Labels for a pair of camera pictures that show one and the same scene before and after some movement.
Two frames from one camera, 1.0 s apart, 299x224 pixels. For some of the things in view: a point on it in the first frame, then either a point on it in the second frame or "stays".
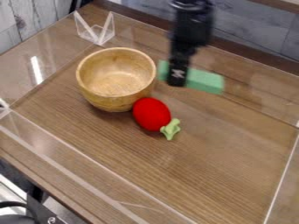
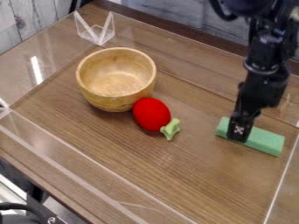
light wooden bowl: (115, 75) stays
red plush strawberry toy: (154, 116) stays
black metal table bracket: (44, 215) stays
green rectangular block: (199, 79) to (262, 138)
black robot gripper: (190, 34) to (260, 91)
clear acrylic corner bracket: (95, 34) stays
